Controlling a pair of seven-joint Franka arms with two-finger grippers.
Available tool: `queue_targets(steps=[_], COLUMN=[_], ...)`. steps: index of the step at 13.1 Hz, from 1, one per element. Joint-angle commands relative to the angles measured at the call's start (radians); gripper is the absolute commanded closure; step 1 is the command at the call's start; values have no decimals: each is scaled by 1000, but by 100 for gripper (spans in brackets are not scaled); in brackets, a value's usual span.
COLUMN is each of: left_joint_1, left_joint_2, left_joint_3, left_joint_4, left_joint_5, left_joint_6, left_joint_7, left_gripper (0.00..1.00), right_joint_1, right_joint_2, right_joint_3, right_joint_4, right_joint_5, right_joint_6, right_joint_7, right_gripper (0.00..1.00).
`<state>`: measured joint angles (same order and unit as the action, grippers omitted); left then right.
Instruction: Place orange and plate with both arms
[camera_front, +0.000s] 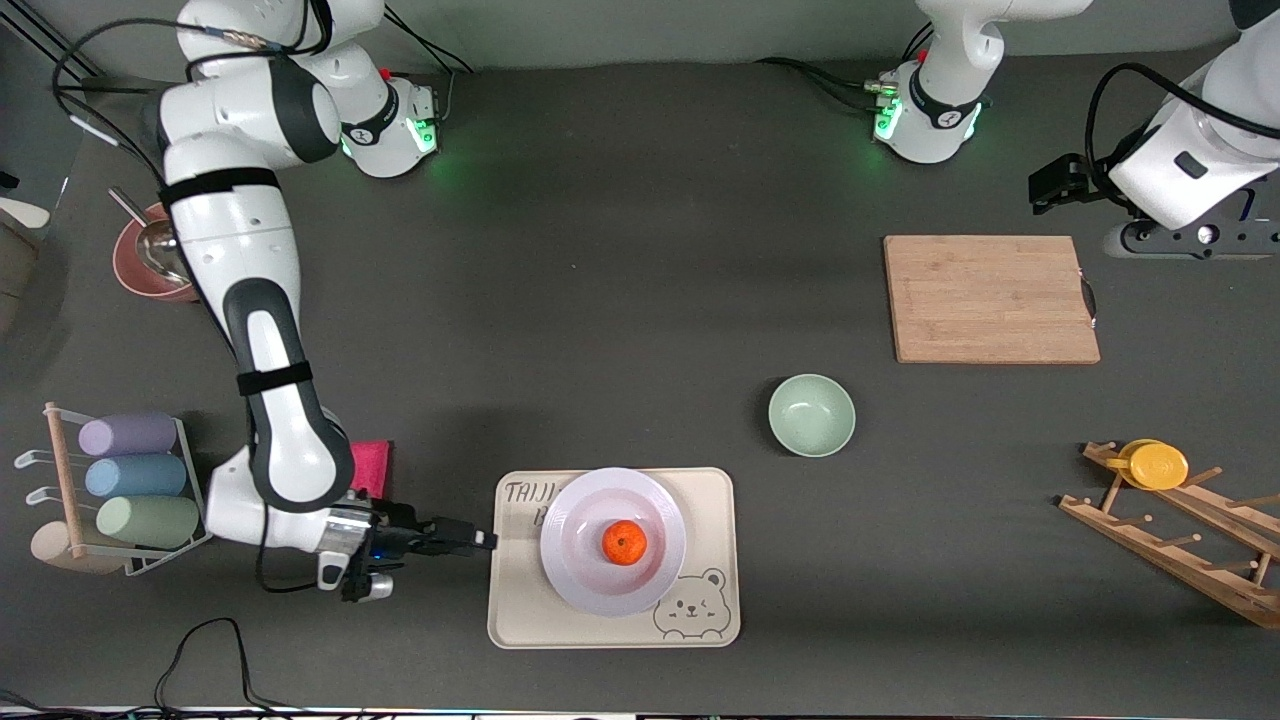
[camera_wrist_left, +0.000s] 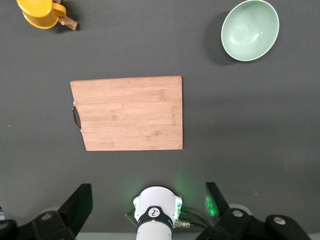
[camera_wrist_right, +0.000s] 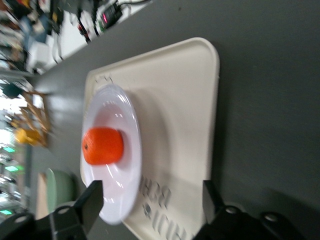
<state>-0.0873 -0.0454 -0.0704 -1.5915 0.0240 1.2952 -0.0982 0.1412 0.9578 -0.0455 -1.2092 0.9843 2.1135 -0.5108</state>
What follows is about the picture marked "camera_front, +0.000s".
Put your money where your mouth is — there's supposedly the blue cup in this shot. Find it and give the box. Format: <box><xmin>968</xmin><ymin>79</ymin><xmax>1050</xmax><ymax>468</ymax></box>
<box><xmin>84</xmin><ymin>455</ymin><xmax>188</xmax><ymax>499</ymax></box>

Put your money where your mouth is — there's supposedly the pink folded cloth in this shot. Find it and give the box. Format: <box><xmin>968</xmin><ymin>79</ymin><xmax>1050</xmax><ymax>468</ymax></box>
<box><xmin>346</xmin><ymin>440</ymin><xmax>393</xmax><ymax>501</ymax></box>

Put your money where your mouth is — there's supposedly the wooden peg rack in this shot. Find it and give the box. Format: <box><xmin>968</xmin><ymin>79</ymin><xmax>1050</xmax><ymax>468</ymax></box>
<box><xmin>1059</xmin><ymin>441</ymin><xmax>1280</xmax><ymax>630</ymax></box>

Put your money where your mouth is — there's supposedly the yellow cup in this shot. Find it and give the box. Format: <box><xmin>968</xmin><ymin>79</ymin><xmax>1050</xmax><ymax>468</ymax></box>
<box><xmin>1105</xmin><ymin>439</ymin><xmax>1190</xmax><ymax>491</ymax></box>

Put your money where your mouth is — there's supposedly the cream bear print tray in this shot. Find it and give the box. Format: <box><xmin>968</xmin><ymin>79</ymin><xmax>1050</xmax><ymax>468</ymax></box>
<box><xmin>488</xmin><ymin>468</ymin><xmax>742</xmax><ymax>649</ymax></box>

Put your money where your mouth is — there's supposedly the wooden cutting board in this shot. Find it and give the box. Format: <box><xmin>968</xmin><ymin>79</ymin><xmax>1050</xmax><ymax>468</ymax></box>
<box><xmin>883</xmin><ymin>235</ymin><xmax>1102</xmax><ymax>365</ymax></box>

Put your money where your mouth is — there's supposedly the black base cable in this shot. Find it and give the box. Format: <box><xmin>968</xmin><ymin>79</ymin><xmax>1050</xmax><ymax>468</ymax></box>
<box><xmin>378</xmin><ymin>18</ymin><xmax>476</xmax><ymax>126</ymax></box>
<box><xmin>755</xmin><ymin>57</ymin><xmax>891</xmax><ymax>111</ymax></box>

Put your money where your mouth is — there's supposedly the purple cup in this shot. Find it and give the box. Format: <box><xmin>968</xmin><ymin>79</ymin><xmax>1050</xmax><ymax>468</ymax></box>
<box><xmin>78</xmin><ymin>413</ymin><xmax>179</xmax><ymax>458</ymax></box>

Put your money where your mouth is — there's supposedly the metal scoop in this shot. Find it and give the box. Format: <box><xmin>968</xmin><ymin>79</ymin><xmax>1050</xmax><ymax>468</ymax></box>
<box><xmin>108</xmin><ymin>187</ymin><xmax>193</xmax><ymax>286</ymax></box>

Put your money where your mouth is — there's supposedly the pink bowl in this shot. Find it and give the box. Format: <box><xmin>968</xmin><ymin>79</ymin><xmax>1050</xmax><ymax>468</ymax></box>
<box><xmin>112</xmin><ymin>203</ymin><xmax>201</xmax><ymax>303</ymax></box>

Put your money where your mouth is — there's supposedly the beige cup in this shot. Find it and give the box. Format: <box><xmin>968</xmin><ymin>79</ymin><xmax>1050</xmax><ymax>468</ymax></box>
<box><xmin>30</xmin><ymin>521</ymin><xmax>126</xmax><ymax>576</ymax></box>

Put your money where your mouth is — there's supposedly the black right base cable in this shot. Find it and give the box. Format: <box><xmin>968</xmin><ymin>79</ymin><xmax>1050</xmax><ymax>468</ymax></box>
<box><xmin>378</xmin><ymin>18</ymin><xmax>476</xmax><ymax>126</ymax></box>

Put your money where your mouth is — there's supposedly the orange mandarin fruit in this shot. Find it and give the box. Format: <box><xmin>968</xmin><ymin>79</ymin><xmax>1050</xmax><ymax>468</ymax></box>
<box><xmin>603</xmin><ymin>521</ymin><xmax>648</xmax><ymax>566</ymax></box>

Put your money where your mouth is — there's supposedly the white wire cup rack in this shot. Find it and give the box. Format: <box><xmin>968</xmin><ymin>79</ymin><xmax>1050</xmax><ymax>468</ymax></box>
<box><xmin>14</xmin><ymin>402</ymin><xmax>214</xmax><ymax>578</ymax></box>

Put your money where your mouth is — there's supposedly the green cup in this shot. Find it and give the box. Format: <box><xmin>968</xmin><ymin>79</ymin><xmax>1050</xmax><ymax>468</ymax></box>
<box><xmin>96</xmin><ymin>496</ymin><xmax>201</xmax><ymax>549</ymax></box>

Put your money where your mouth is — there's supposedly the black frame bar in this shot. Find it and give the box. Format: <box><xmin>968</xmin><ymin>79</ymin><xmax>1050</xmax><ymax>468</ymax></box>
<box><xmin>25</xmin><ymin>15</ymin><xmax>104</xmax><ymax>79</ymax></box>

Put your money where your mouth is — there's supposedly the black left base cable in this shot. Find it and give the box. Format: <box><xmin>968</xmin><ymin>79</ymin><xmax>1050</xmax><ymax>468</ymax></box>
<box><xmin>755</xmin><ymin>57</ymin><xmax>891</xmax><ymax>111</ymax></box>

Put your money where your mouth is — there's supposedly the black looped floor cable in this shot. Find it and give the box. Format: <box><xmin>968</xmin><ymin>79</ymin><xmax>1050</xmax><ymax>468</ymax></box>
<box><xmin>155</xmin><ymin>618</ymin><xmax>301</xmax><ymax>713</ymax></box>

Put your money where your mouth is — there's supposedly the pale green bowl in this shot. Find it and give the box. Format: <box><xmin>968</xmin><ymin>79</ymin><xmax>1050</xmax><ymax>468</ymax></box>
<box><xmin>768</xmin><ymin>374</ymin><xmax>857</xmax><ymax>459</ymax></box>

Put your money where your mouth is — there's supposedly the white round plate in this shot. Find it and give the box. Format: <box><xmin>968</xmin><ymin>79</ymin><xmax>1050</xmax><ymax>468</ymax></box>
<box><xmin>540</xmin><ymin>467</ymin><xmax>688</xmax><ymax>617</ymax></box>

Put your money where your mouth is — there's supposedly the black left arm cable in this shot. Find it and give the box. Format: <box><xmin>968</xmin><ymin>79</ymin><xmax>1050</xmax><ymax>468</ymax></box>
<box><xmin>1085</xmin><ymin>62</ymin><xmax>1280</xmax><ymax>201</ymax></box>

